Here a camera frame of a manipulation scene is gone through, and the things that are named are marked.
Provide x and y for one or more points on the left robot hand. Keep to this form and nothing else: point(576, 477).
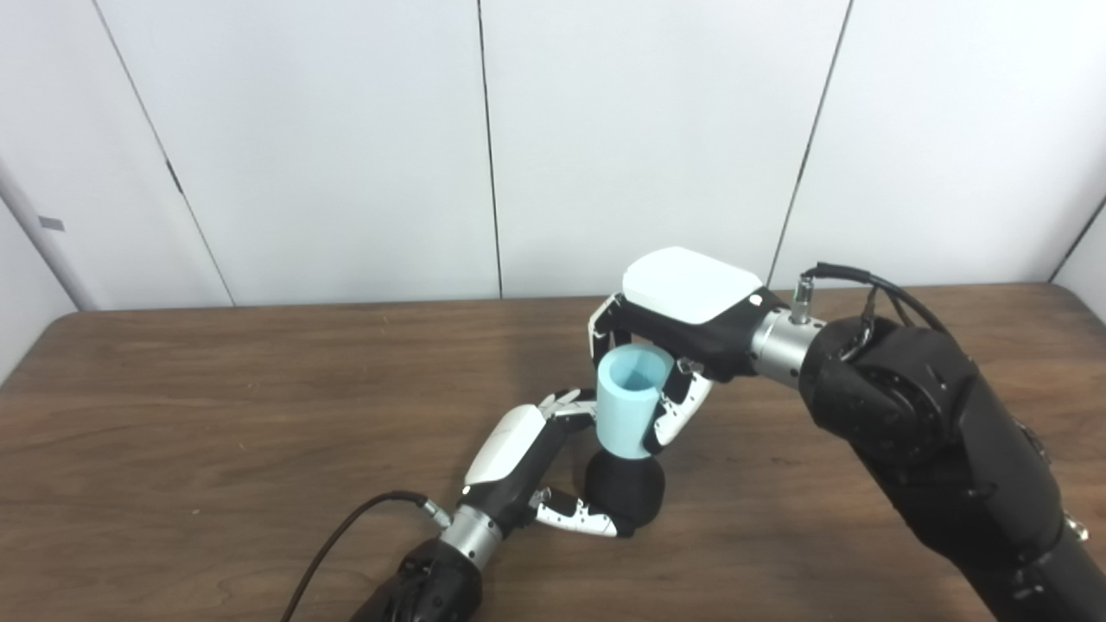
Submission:
point(510, 471)

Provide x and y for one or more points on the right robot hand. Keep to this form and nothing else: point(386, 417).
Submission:
point(691, 294)

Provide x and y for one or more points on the black funnel-shaped nozzle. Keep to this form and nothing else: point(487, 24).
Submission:
point(626, 492)

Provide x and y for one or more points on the light blue cylinder cup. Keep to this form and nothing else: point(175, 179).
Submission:
point(626, 406)

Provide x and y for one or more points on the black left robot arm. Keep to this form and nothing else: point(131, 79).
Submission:
point(432, 579)

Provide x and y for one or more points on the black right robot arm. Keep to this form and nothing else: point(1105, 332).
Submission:
point(942, 441)

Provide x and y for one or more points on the small grey wall tag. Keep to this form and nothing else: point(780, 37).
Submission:
point(50, 223)

